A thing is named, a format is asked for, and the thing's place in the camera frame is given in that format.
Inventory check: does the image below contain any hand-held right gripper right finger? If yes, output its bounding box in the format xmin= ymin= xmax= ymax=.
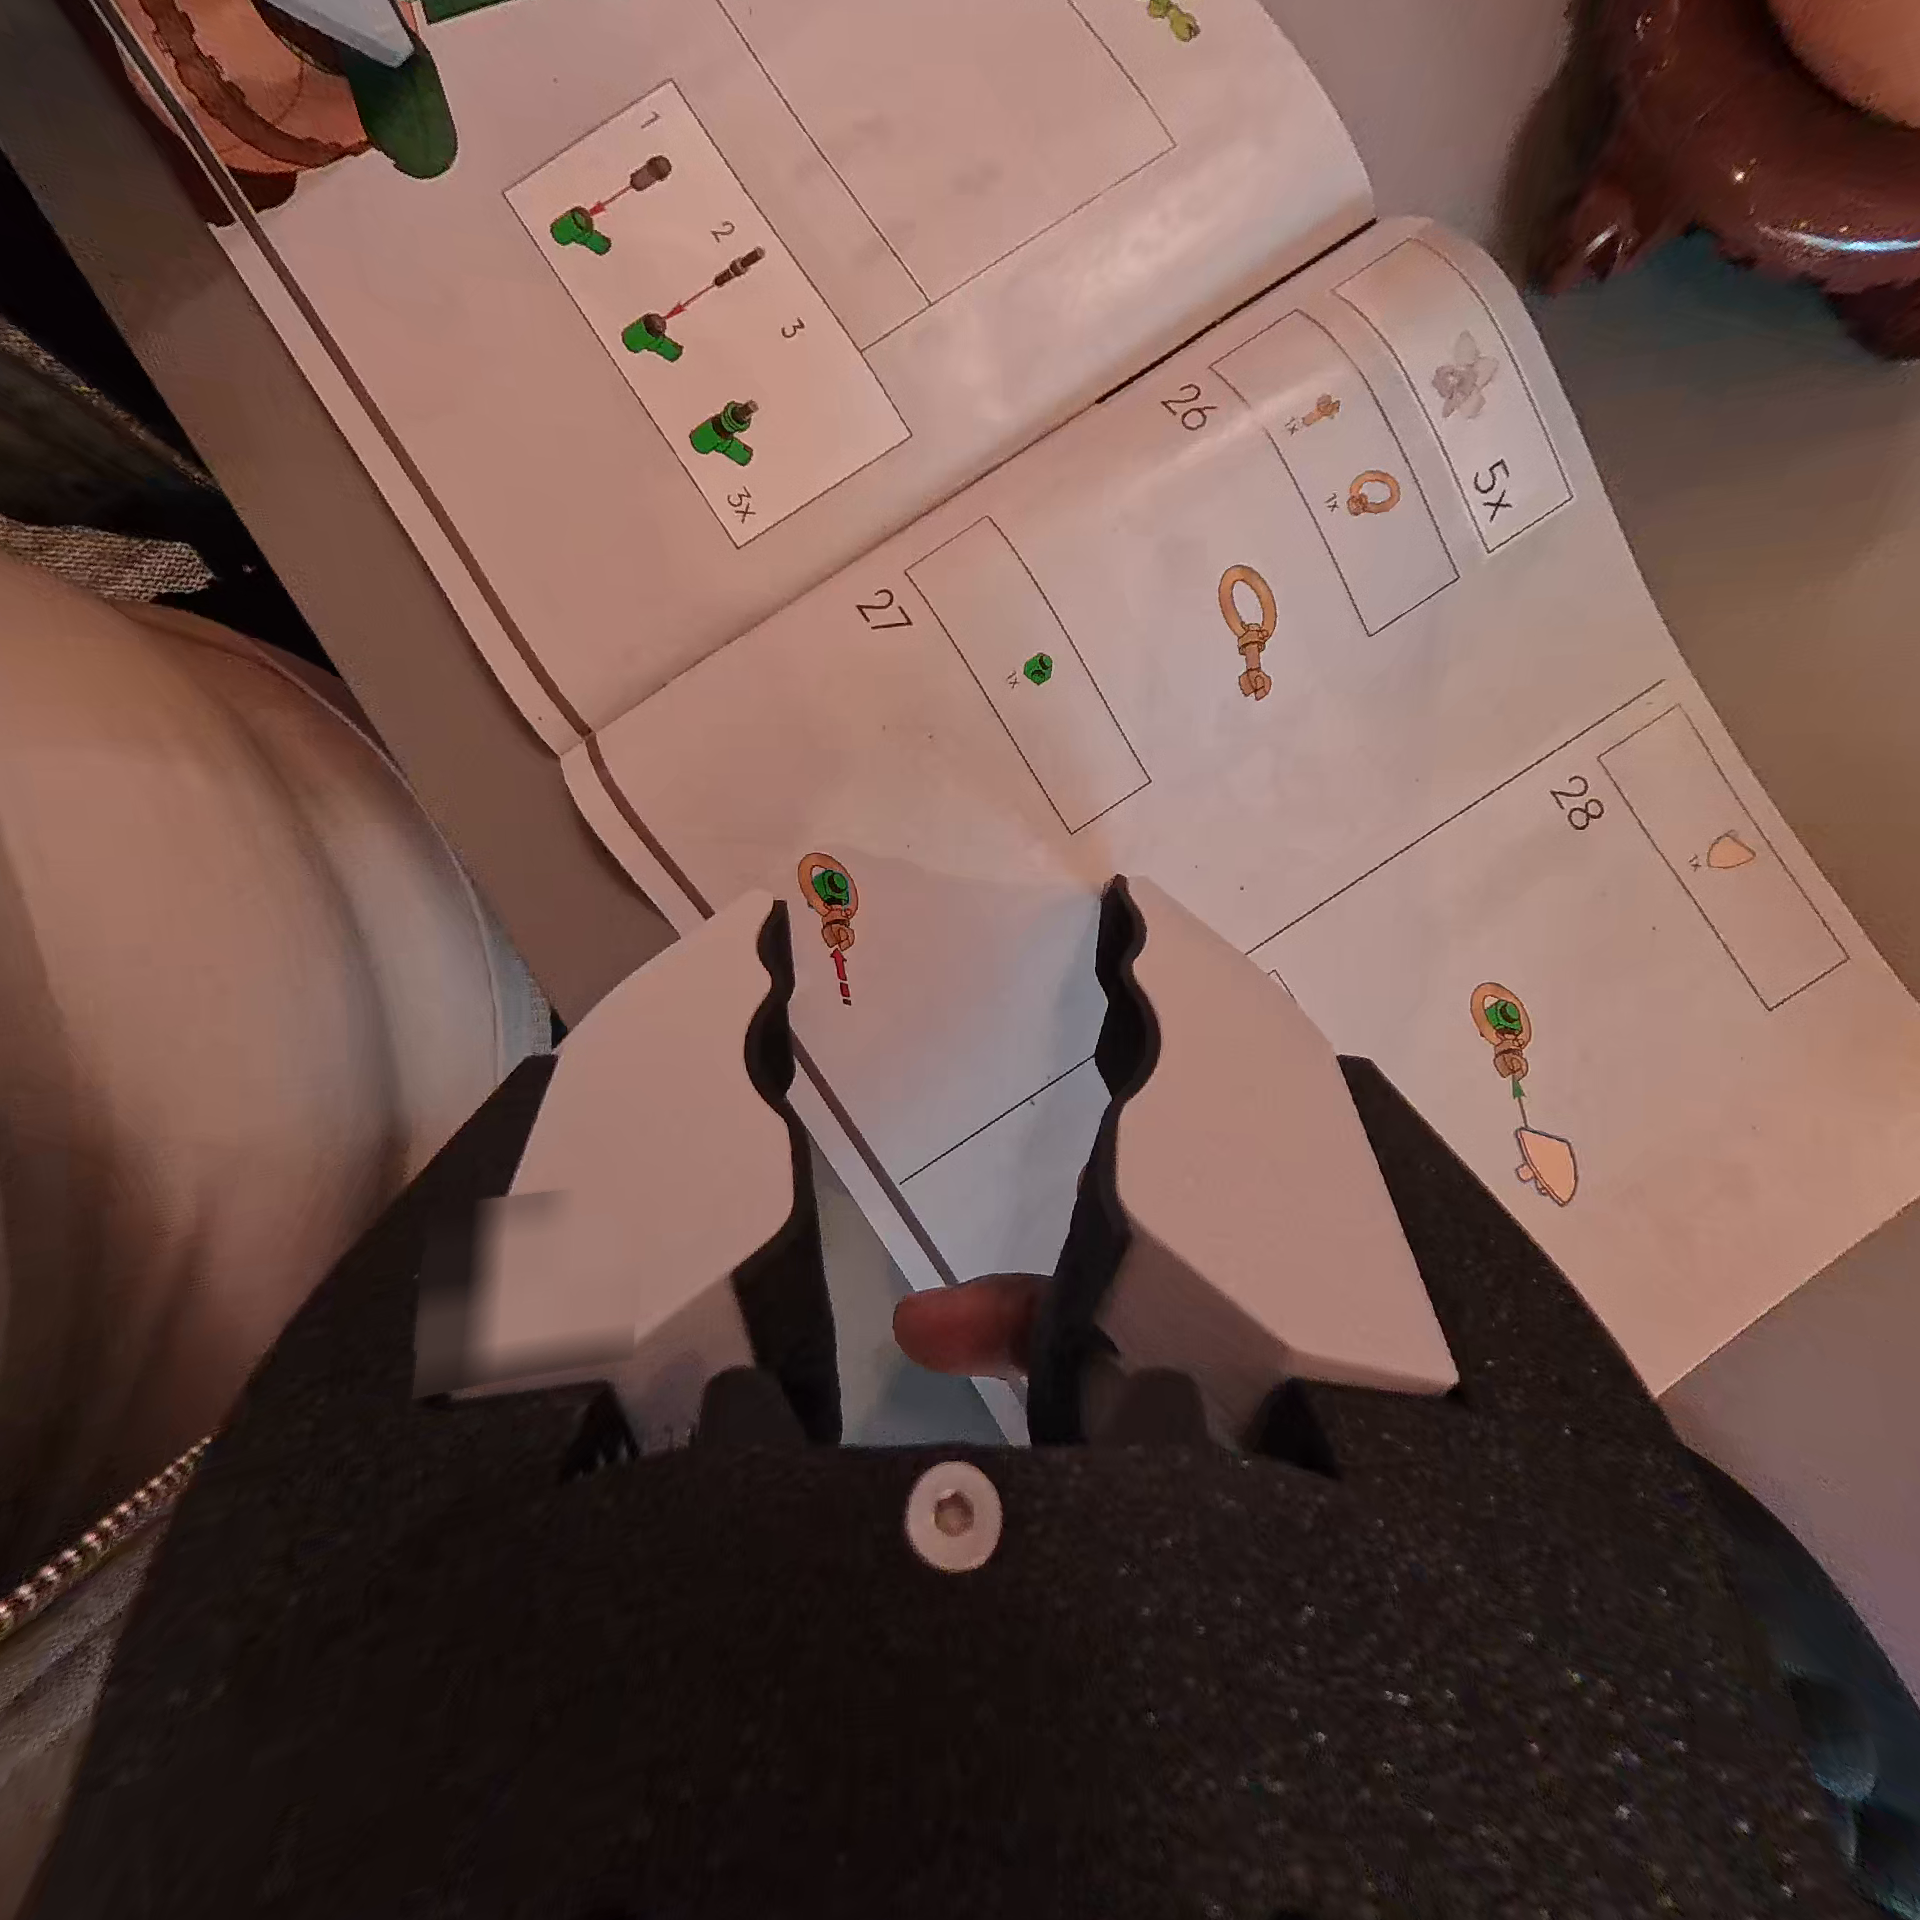
xmin=1027 ymin=876 xmax=1462 ymax=1451

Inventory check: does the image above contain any person's right hand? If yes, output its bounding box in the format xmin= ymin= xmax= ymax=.
xmin=893 ymin=1276 xmax=1056 ymax=1377

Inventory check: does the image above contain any grey fabric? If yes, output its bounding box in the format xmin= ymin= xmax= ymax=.
xmin=0 ymin=306 xmax=221 ymax=605

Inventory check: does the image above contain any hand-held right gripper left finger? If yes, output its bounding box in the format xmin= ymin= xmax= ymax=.
xmin=411 ymin=896 xmax=847 ymax=1451

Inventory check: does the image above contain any brick-built potted plant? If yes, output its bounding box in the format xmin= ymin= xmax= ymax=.
xmin=1505 ymin=0 xmax=1920 ymax=365

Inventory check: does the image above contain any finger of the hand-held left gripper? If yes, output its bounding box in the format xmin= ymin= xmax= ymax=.
xmin=248 ymin=0 xmax=427 ymax=71

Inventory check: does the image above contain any instruction booklet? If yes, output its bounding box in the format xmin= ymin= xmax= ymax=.
xmin=82 ymin=0 xmax=1920 ymax=1402

